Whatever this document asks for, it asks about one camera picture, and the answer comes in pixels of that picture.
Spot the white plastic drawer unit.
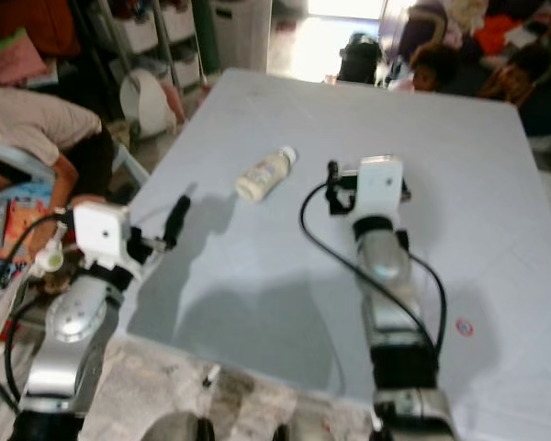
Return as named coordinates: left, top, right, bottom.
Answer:
left=110, top=0, right=203, bottom=88

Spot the person with dark hair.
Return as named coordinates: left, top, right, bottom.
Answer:
left=404, top=44, right=474, bottom=95

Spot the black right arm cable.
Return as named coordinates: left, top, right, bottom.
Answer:
left=298, top=182, right=449, bottom=359

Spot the pale blue table cover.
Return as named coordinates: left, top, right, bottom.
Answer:
left=119, top=67, right=551, bottom=441

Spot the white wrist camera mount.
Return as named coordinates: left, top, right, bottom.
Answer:
left=73, top=201, right=132, bottom=269
left=354, top=155, right=406, bottom=220

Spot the orange snack packet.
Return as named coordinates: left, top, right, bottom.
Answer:
left=2, top=196, right=51, bottom=251

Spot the silver left robot leg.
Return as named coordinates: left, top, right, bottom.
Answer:
left=161, top=412, right=219, bottom=441

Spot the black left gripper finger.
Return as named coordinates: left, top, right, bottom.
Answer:
left=163, top=194, right=193, bottom=249

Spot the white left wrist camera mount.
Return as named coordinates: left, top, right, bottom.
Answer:
left=73, top=201, right=132, bottom=269

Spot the white milk bottle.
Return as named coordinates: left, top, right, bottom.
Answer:
left=234, top=145, right=298, bottom=204

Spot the pink pillow green trim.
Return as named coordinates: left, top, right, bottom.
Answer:
left=0, top=30, right=52, bottom=85

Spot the pale blue plastic chair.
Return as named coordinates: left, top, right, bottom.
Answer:
left=0, top=136, right=152, bottom=194

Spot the white round plastic seat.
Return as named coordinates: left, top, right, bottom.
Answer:
left=119, top=69, right=185, bottom=141

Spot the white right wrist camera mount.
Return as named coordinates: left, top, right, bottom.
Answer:
left=354, top=155, right=406, bottom=220

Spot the black round bag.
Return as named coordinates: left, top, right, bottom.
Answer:
left=340, top=33, right=384, bottom=85

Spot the person in beige shirt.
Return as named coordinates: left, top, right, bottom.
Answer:
left=0, top=83, right=116, bottom=235

